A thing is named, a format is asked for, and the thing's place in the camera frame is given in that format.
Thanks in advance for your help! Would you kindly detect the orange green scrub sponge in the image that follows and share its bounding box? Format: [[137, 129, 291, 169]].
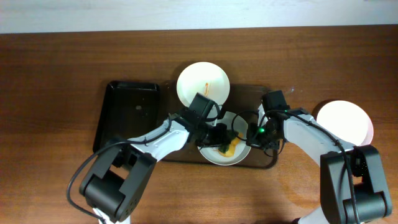
[[218, 130, 243, 157]]

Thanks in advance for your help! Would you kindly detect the pale green plate with ketchup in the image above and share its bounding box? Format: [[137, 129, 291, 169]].
[[198, 116, 251, 166]]

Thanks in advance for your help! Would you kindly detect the white plate with ketchup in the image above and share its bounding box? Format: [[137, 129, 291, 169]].
[[176, 62, 230, 107]]

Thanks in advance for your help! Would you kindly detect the pink plate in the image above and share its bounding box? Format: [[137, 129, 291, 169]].
[[316, 100, 374, 146]]

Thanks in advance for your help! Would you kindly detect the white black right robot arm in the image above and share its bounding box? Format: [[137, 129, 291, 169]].
[[247, 109, 392, 223]]

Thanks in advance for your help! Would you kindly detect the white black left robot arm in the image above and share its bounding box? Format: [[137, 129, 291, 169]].
[[79, 108, 223, 223]]

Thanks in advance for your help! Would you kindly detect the brown serving tray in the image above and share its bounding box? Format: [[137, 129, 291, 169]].
[[157, 80, 278, 169]]

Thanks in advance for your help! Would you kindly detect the black water basin tray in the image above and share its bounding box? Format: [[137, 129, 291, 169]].
[[93, 80, 160, 152]]

